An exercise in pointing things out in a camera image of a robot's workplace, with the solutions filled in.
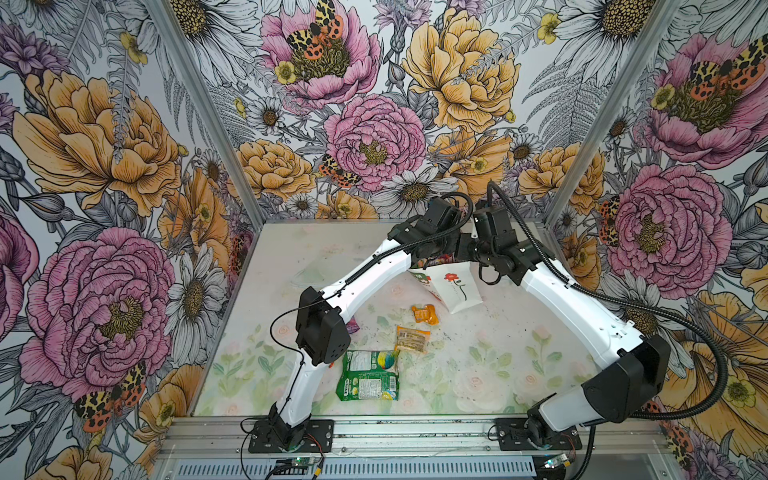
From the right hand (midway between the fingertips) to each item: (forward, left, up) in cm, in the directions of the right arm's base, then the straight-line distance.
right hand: (461, 251), depth 80 cm
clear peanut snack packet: (-13, +14, -24) cm, 30 cm away
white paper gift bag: (-4, +1, -9) cm, 10 cm away
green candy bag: (-24, +25, -22) cm, 41 cm away
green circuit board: (-43, +43, -26) cm, 66 cm away
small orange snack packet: (-5, +8, -23) cm, 25 cm away
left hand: (+2, +1, -1) cm, 3 cm away
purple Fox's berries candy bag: (-9, +31, -23) cm, 39 cm away
